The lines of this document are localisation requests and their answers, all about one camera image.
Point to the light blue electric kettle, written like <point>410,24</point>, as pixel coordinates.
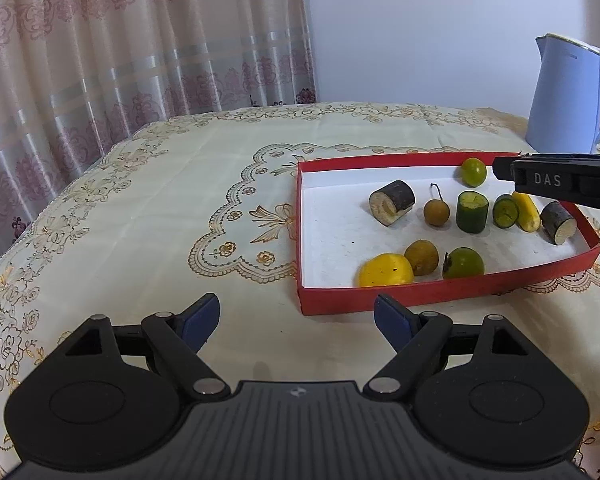
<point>565,100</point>

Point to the brown longan with stem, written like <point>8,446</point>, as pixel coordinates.
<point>436,212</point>

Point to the thick green cucumber piece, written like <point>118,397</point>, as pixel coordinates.
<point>471,212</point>

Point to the red cardboard tray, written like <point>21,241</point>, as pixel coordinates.
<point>340,240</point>

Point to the pink patterned curtain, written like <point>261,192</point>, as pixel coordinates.
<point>130,60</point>

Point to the green tomato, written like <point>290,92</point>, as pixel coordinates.
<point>465,263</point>
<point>474,172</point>

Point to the thin green cucumber slice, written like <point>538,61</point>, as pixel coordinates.
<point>504,211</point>

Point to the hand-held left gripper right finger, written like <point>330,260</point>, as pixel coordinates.
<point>392,321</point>

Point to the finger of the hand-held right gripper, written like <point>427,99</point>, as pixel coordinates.
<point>503,167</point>

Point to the small yellow fruit piece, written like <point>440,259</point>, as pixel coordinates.
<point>527,212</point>

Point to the large yellow fruit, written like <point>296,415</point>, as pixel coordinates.
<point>385,270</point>

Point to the dark eggplant chunk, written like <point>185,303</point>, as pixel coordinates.
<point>557,222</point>
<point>392,202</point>

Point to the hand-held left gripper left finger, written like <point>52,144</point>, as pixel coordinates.
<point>200,322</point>

